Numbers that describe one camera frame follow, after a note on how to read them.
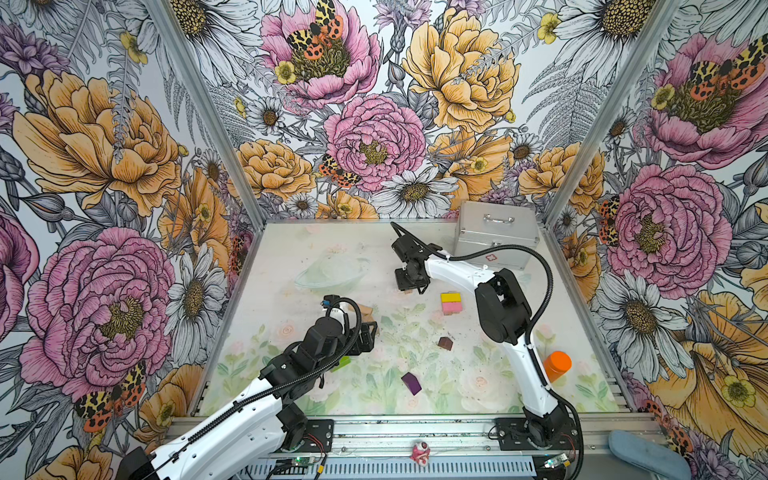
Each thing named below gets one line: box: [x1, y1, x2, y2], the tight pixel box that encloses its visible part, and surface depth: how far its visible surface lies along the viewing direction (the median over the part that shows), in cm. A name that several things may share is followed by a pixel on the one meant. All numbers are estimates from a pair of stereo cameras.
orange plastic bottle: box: [544, 350, 573, 383], surface depth 78 cm
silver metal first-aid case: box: [454, 201, 540, 270], surface depth 104 cm
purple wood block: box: [401, 372, 422, 396], surface depth 83 cm
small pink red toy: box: [410, 441, 431, 466], surface depth 70 cm
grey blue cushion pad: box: [608, 430, 692, 480], surface depth 71 cm
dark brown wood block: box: [438, 336, 453, 351], surface depth 91 cm
